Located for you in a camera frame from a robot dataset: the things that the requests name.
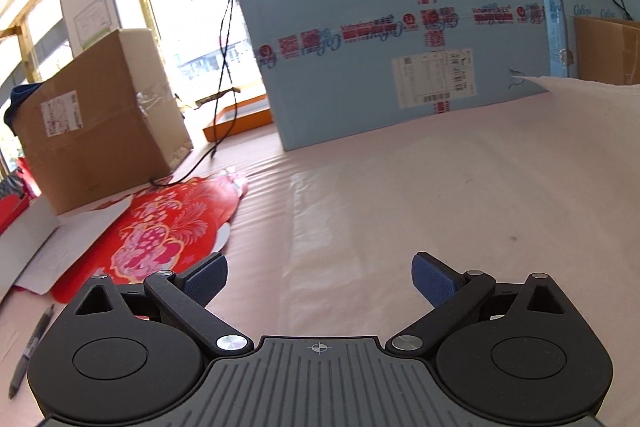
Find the white towel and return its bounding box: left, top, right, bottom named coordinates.
left=517, top=76, right=640, bottom=118

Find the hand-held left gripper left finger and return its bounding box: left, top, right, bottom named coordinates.
left=75, top=252, right=253, bottom=355

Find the grey marker pen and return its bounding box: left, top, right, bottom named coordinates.
left=7, top=304, right=55, bottom=400

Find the black cable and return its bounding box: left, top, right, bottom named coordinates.
left=149, top=0, right=238, bottom=186

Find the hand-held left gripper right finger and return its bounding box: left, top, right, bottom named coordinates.
left=387, top=251, right=567, bottom=355

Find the plain brown cardboard box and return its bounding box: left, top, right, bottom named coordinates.
left=574, top=16, right=640, bottom=86

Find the narrow light blue cardboard box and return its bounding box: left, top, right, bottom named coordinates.
left=532, top=0, right=640, bottom=80

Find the blue cloth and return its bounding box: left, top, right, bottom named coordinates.
left=4, top=83, right=46, bottom=138

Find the wooden stick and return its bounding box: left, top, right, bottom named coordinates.
left=195, top=87, right=242, bottom=108

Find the brown cardboard box white label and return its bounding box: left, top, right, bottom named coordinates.
left=15, top=28, right=195, bottom=215

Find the white cardboard sheet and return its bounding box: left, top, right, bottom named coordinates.
left=0, top=194, right=133, bottom=303

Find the red box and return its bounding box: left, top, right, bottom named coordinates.
left=0, top=157, right=31, bottom=233

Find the large light blue cardboard box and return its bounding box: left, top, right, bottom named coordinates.
left=228, top=0, right=551, bottom=152

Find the orange tray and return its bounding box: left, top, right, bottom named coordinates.
left=202, top=94, right=275, bottom=142

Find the white wall notice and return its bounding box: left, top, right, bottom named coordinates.
left=74, top=0, right=112, bottom=50

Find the red floral paper decoration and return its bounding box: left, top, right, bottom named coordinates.
left=52, top=174, right=250, bottom=303

